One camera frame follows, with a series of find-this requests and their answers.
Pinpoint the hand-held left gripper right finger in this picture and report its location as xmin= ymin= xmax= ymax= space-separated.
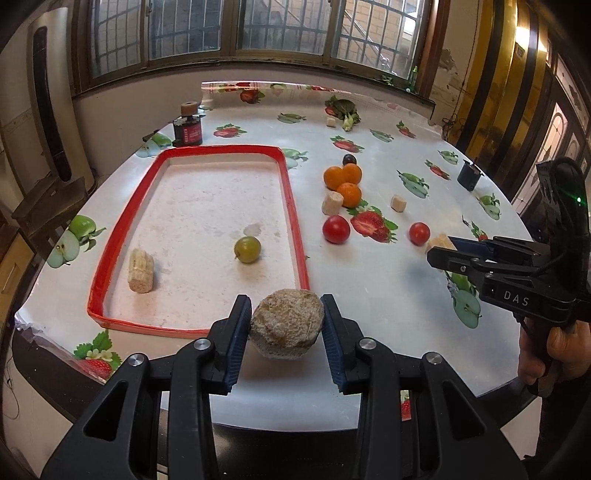
xmin=320 ymin=294 xmax=530 ymax=480

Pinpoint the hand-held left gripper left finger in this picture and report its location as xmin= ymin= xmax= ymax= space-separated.
xmin=41 ymin=294 xmax=254 ymax=480

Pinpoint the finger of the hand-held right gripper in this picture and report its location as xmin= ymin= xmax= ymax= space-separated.
xmin=448 ymin=235 xmax=536 ymax=259
xmin=427 ymin=248 xmax=490 ymax=287

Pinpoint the wide pale corn cob piece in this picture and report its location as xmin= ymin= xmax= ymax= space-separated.
xmin=426 ymin=234 xmax=458 ymax=254

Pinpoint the large beige bread chunk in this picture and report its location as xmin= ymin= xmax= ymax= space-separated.
xmin=249 ymin=288 xmax=325 ymax=358

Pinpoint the large red tomato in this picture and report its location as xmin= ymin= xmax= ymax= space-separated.
xmin=322 ymin=215 xmax=351 ymax=244

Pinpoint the red-rimmed white tray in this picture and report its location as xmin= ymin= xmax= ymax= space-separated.
xmin=87 ymin=144 xmax=310 ymax=340

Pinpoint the person's right hand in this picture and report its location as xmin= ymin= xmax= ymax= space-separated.
xmin=516 ymin=318 xmax=591 ymax=398

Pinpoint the fruit-print tablecloth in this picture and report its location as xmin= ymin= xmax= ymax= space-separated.
xmin=14 ymin=80 xmax=583 ymax=423

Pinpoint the small black container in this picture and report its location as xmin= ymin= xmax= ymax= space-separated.
xmin=457 ymin=159 xmax=482 ymax=192

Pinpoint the green grape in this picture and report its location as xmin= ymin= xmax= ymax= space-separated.
xmin=234 ymin=236 xmax=262 ymax=264

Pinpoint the long pale corn cob piece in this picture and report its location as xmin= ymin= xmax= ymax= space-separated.
xmin=128 ymin=248 xmax=155 ymax=293

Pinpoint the golden door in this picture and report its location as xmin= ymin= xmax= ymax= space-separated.
xmin=455 ymin=0 xmax=591 ymax=213

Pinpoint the leafy green vegetable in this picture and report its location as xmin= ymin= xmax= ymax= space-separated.
xmin=324 ymin=95 xmax=361 ymax=131

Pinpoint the black jar with red label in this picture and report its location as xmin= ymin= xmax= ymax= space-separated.
xmin=172 ymin=115 xmax=204 ymax=147

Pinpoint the dark wooden stool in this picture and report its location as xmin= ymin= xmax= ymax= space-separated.
xmin=11 ymin=178 xmax=90 ymax=259

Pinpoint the barred window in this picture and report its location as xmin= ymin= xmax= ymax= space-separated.
xmin=76 ymin=0 xmax=451 ymax=97

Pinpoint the white standing air conditioner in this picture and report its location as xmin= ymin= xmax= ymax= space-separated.
xmin=25 ymin=7 xmax=95 ymax=185

